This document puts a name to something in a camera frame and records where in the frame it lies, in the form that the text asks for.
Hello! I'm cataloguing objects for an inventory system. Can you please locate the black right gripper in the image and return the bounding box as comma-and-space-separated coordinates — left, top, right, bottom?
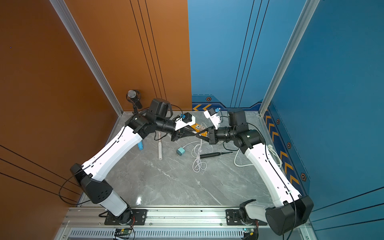
196, 125, 237, 146

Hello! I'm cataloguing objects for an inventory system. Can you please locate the teal usb charger block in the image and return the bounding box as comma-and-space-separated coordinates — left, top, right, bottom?
176, 147, 186, 156

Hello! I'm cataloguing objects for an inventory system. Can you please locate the black electric toothbrush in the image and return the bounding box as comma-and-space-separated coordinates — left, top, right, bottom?
200, 152, 232, 159

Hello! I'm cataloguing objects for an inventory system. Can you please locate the white pink electric toothbrush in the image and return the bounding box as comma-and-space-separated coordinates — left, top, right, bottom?
158, 141, 163, 161

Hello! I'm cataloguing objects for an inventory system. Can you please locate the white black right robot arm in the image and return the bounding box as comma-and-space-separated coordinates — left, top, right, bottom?
201, 108, 314, 236

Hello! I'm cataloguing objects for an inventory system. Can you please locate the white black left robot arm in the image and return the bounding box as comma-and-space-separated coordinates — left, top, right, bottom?
70, 99, 196, 221

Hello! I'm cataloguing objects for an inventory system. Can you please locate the yellow power strip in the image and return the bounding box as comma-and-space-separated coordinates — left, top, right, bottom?
192, 123, 207, 133

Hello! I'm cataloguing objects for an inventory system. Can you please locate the blue toy microphone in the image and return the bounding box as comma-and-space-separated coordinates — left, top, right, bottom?
138, 142, 144, 151

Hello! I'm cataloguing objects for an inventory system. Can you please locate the right green circuit board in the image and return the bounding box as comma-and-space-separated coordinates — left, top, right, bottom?
242, 228, 259, 240

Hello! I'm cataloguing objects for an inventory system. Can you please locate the green circuit board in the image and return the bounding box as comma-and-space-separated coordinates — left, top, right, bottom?
242, 228, 259, 240
114, 228, 134, 239

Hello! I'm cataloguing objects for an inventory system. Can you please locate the left green circuit board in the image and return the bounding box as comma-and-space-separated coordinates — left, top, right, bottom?
114, 228, 134, 239

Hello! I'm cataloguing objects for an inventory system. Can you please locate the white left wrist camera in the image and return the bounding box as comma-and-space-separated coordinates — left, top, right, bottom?
175, 113, 196, 131

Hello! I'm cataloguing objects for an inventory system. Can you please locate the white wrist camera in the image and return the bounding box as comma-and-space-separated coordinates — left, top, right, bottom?
175, 113, 196, 131
204, 108, 222, 130

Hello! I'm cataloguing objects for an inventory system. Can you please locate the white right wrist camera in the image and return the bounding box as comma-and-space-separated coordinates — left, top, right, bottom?
204, 108, 222, 130

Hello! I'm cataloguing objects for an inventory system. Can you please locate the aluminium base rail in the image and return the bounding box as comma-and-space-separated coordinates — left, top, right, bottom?
55, 206, 317, 240

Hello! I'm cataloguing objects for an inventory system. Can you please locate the aluminium corner post right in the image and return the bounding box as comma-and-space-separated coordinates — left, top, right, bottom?
259, 0, 320, 117

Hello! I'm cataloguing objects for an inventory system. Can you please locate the aluminium corner post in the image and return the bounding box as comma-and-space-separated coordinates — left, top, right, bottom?
259, 0, 320, 117
50, 0, 124, 117

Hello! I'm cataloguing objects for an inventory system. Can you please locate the aluminium corner post left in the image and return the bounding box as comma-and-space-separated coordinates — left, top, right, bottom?
50, 0, 124, 117

